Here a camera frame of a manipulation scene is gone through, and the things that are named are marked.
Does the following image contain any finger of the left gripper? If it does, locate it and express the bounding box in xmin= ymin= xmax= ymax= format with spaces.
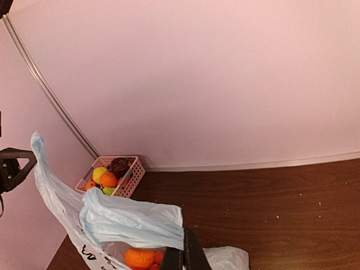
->
xmin=1 ymin=147 xmax=37 ymax=194

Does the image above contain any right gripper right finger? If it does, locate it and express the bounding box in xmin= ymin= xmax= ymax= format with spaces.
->
xmin=184 ymin=228 xmax=212 ymax=270

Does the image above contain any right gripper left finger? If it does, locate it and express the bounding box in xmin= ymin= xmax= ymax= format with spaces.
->
xmin=159 ymin=230 xmax=186 ymax=270

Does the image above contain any light blue printed plastic bag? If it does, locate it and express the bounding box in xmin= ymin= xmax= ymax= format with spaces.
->
xmin=30 ymin=133 xmax=249 ymax=269

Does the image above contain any red apple in bag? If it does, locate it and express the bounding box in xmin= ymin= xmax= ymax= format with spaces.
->
xmin=150 ymin=251 xmax=165 ymax=270

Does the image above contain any orange fruit in bag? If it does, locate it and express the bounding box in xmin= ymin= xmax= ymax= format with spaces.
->
xmin=125 ymin=249 xmax=155 ymax=269

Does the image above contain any orange fruit in basket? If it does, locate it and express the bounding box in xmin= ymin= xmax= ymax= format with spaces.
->
xmin=99 ymin=172 xmax=118 ymax=188

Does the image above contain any yellow lemon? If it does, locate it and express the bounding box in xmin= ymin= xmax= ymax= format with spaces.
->
xmin=92 ymin=167 xmax=108 ymax=185

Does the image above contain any pink perforated plastic basket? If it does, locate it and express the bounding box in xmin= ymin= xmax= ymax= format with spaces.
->
xmin=75 ymin=156 xmax=145 ymax=197

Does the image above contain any green pear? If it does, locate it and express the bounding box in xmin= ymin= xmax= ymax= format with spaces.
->
xmin=102 ymin=187 xmax=116 ymax=196

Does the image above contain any red peach in basket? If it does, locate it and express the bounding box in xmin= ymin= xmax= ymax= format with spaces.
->
xmin=118 ymin=177 xmax=132 ymax=189

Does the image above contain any dark red apple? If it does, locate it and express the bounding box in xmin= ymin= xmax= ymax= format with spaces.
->
xmin=107 ymin=157 xmax=129 ymax=179

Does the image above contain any left aluminium corner post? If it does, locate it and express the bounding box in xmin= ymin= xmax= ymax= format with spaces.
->
xmin=2 ymin=13 xmax=100 ymax=159

